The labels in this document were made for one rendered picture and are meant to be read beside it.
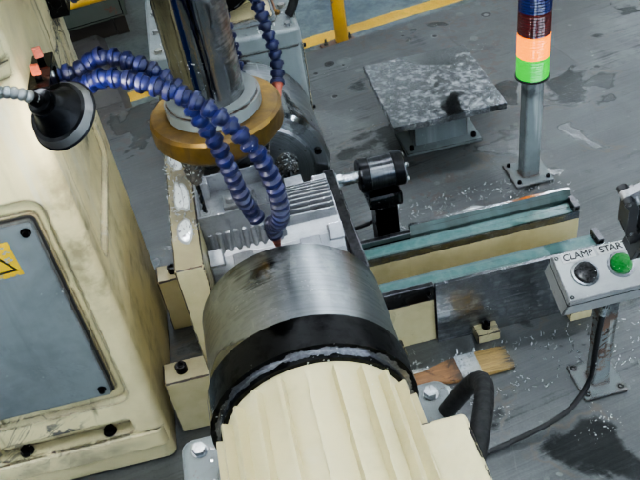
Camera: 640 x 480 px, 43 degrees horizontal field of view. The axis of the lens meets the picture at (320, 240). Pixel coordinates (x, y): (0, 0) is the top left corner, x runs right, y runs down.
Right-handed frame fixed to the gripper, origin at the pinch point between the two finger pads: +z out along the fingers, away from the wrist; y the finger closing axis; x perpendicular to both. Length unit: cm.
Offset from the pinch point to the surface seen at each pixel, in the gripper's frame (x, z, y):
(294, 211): -21.7, 13.0, 40.2
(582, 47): -81, 70, -41
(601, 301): 3.5, 10.6, 3.5
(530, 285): -8.8, 31.2, 5.2
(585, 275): 0.6, 7.3, 5.5
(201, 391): -3, 29, 60
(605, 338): 5.2, 22.7, 0.4
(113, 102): -203, 202, 98
